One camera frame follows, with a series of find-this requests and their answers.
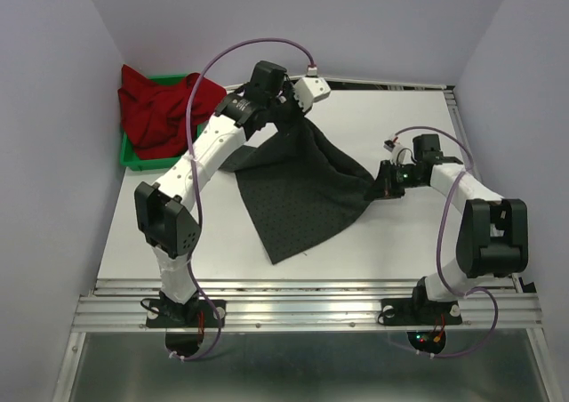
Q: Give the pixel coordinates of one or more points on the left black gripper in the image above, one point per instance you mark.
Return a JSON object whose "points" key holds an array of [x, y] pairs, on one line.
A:
{"points": [[298, 111]]}

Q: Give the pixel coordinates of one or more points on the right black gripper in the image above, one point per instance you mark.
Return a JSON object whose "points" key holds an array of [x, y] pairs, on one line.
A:
{"points": [[383, 187]]}

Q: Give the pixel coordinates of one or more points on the dark grey dotted skirt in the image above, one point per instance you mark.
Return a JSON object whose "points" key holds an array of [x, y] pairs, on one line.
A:
{"points": [[299, 189]]}

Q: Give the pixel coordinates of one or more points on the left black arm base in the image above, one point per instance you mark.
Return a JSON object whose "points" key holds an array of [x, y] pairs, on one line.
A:
{"points": [[165, 314]]}

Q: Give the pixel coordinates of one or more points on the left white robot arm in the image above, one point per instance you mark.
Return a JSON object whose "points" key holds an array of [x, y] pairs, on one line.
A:
{"points": [[163, 208]]}

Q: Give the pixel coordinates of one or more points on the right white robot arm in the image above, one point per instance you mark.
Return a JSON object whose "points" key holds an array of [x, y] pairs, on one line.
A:
{"points": [[492, 239]]}

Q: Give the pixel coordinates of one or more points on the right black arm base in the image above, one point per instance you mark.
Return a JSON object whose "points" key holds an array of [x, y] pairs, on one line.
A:
{"points": [[404, 312]]}

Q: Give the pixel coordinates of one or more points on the red skirt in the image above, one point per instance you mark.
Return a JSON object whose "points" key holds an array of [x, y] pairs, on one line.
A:
{"points": [[164, 113]]}

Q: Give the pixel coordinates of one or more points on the green plastic bin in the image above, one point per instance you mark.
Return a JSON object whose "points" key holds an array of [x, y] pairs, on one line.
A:
{"points": [[142, 159]]}

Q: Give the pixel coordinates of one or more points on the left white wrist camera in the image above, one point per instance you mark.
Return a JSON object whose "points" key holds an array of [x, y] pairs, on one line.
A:
{"points": [[309, 90]]}

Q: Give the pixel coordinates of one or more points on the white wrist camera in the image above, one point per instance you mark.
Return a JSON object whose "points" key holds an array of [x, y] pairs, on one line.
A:
{"points": [[309, 90], [398, 152]]}

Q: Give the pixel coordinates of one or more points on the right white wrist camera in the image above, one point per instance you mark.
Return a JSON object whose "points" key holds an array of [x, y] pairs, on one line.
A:
{"points": [[398, 152]]}

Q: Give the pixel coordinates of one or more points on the white back wall trim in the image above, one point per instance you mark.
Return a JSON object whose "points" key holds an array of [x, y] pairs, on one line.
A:
{"points": [[343, 83]]}

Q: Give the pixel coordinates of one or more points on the aluminium rail frame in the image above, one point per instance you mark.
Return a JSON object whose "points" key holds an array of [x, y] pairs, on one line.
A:
{"points": [[303, 329]]}

